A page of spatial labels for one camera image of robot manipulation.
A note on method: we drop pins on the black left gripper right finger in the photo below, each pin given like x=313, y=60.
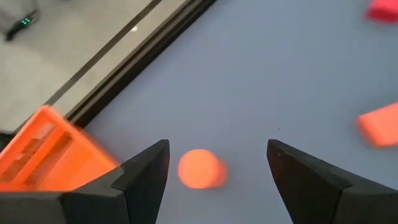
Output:
x=326, y=199

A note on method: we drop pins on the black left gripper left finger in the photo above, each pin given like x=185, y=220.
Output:
x=93, y=202

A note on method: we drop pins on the orange rectangular block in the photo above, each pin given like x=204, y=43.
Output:
x=381, y=126

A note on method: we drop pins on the orange cylinder block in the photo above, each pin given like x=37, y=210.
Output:
x=200, y=169

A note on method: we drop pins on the pink rectangular block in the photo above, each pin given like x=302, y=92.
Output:
x=384, y=11

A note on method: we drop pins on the orange plastic basket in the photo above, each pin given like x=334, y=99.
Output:
x=46, y=155

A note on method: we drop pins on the black device with green lights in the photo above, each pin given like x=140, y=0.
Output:
x=23, y=22

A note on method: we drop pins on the black table frame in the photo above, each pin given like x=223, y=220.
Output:
x=141, y=59

